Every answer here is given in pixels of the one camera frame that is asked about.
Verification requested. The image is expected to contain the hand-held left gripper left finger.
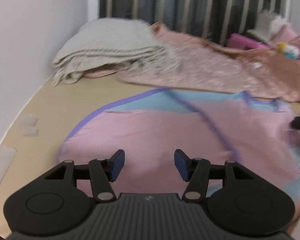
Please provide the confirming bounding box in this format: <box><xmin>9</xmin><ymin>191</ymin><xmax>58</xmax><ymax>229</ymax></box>
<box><xmin>44</xmin><ymin>149</ymin><xmax>126</xmax><ymax>203</ymax></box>

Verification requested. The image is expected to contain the beige knitted fringed scarf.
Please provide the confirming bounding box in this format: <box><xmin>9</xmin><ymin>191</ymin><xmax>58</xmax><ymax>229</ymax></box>
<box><xmin>51</xmin><ymin>18</ymin><xmax>182</xmax><ymax>87</ymax></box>

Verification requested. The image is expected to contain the pink pouch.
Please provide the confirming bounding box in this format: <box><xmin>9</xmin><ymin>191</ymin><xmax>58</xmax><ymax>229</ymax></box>
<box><xmin>277</xmin><ymin>23</ymin><xmax>300</xmax><ymax>46</ymax></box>

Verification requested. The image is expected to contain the pink storage box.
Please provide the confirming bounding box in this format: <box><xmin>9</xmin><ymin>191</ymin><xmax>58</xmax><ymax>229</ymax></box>
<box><xmin>227</xmin><ymin>33</ymin><xmax>274</xmax><ymax>51</ymax></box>

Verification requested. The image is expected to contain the white and yellow plush toy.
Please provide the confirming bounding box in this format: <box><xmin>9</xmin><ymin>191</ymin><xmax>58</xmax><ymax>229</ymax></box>
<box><xmin>277</xmin><ymin>42</ymin><xmax>300</xmax><ymax>60</ymax></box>

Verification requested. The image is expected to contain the pink garment with purple trim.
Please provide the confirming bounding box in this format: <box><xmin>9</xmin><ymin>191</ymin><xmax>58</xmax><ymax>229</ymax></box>
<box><xmin>55</xmin><ymin>87</ymin><xmax>300</xmax><ymax>222</ymax></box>

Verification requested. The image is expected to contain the metal window grille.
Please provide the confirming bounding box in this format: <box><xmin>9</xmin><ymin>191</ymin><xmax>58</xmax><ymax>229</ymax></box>
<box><xmin>100</xmin><ymin>0</ymin><xmax>294</xmax><ymax>46</ymax></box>

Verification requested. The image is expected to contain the pink quilted jacket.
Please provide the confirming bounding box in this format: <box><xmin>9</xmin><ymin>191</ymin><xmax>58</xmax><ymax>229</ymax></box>
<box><xmin>86</xmin><ymin>22</ymin><xmax>300</xmax><ymax>103</ymax></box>

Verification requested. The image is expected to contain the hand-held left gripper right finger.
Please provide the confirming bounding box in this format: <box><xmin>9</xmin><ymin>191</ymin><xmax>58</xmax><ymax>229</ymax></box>
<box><xmin>174</xmin><ymin>149</ymin><xmax>256</xmax><ymax>203</ymax></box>

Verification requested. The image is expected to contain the clear tape piece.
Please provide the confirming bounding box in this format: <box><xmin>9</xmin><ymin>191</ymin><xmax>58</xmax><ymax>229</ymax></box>
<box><xmin>19</xmin><ymin>114</ymin><xmax>39</xmax><ymax>137</ymax></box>

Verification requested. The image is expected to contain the clear tape strip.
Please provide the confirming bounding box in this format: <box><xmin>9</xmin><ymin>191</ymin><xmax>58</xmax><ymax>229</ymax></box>
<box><xmin>0</xmin><ymin>145</ymin><xmax>17</xmax><ymax>195</ymax></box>

